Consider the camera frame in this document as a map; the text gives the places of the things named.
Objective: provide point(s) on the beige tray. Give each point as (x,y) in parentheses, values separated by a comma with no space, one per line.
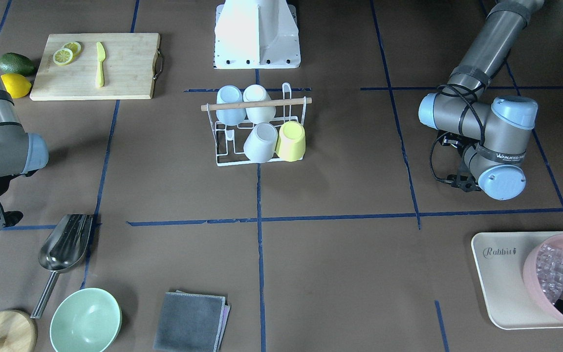
(511,303)

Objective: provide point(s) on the grey folded cloth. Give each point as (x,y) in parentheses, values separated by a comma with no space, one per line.
(191,322)

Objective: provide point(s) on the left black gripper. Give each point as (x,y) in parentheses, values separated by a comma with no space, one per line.
(453,157)

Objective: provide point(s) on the yellow lemon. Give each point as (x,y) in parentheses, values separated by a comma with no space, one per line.
(16,85)

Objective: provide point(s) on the steel scoop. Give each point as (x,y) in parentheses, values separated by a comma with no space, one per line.
(63,248)

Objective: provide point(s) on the yellow cup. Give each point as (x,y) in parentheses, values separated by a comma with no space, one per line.
(291,144)

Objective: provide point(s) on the grey cup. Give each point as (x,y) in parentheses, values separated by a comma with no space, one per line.
(261,142)

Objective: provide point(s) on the green bowl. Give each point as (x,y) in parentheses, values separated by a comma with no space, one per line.
(88,320)

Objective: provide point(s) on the lemon slice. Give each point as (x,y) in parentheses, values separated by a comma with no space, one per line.
(74,47)
(63,56)

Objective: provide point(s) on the white wire cup rack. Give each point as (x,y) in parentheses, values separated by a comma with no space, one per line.
(248,126)

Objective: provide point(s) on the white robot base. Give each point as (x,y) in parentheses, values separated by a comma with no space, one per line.
(256,34)

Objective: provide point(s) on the wooden cutting board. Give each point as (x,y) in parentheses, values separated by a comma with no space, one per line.
(130,69)

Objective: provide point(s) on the yellow plastic knife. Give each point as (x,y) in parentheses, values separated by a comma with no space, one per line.
(101,56)

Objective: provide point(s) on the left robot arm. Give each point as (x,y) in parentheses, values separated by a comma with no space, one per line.
(491,138)

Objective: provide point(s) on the wooden mug tree stand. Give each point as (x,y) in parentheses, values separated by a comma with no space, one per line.
(18,332)

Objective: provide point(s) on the pink bowl with ice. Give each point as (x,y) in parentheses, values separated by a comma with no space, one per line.
(543,274)

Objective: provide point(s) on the green avocado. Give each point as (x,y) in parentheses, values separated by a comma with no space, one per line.
(17,64)

